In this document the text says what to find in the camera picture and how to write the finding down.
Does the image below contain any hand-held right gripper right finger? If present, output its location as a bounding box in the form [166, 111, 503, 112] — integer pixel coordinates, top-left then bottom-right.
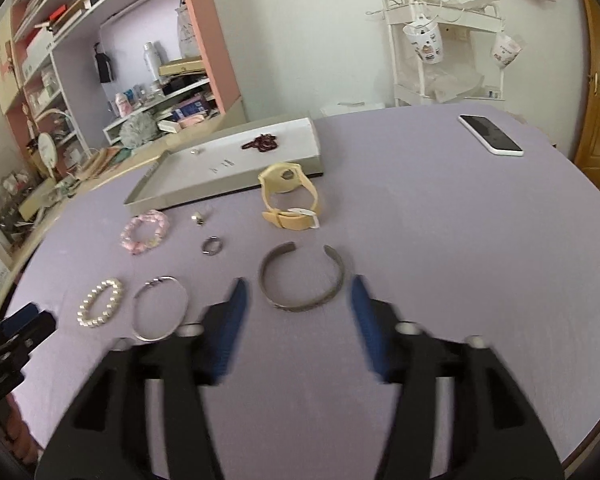
[349, 275, 566, 480]

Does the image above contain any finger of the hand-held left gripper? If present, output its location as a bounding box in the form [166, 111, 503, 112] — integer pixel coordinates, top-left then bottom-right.
[10, 311, 57, 357]
[0, 302, 40, 335]

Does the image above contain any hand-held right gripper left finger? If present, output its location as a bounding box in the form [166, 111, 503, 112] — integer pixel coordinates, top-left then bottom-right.
[34, 276, 251, 480]

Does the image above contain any white pearl bracelet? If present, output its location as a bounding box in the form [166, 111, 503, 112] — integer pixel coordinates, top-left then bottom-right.
[77, 277, 124, 331]

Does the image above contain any silver cuff bangle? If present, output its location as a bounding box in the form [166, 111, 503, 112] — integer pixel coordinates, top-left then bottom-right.
[258, 241, 345, 313]

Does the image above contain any thin silver bangle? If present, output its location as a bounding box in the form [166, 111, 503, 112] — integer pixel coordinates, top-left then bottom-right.
[131, 276, 189, 343]

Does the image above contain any pink bead bracelet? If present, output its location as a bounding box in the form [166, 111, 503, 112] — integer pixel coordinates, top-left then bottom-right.
[120, 209, 171, 256]

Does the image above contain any yellow wrist watch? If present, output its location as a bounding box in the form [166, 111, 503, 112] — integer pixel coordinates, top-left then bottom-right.
[257, 161, 321, 231]

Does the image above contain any grey jewelry tray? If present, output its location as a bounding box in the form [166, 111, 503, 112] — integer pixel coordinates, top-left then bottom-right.
[124, 117, 324, 212]

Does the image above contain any person's left hand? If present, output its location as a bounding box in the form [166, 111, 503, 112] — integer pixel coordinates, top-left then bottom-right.
[2, 392, 41, 465]

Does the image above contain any round white mirror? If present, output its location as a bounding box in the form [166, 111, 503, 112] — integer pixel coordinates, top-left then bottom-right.
[36, 131, 61, 181]

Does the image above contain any white desk lamp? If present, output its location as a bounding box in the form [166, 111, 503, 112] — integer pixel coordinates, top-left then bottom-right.
[32, 107, 88, 161]

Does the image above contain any grey mesh bath sponge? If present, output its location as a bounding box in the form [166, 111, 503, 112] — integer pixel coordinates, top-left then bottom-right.
[118, 111, 156, 148]

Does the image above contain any blue box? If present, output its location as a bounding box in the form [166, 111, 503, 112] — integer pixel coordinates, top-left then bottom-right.
[172, 100, 211, 121]

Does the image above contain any white smartphone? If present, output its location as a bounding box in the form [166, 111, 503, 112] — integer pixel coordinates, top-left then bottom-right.
[458, 114, 524, 157]

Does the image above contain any gold gift box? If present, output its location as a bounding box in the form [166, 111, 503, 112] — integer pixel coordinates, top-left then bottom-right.
[158, 56, 206, 77]

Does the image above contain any white trolley cart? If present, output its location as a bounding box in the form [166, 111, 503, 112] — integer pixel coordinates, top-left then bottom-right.
[366, 0, 511, 108]

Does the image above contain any white printed hanging cup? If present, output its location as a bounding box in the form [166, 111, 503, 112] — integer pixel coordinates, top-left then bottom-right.
[402, 19, 443, 64]
[490, 35, 523, 68]

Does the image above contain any white plastic bag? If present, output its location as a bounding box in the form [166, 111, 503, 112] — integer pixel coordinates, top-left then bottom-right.
[174, 2, 201, 58]

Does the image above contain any pink and white shelf unit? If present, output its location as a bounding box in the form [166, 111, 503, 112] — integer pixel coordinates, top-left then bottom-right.
[0, 0, 243, 171]

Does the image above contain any dark red bead bracelet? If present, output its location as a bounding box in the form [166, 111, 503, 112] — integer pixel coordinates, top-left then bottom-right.
[241, 132, 279, 154]

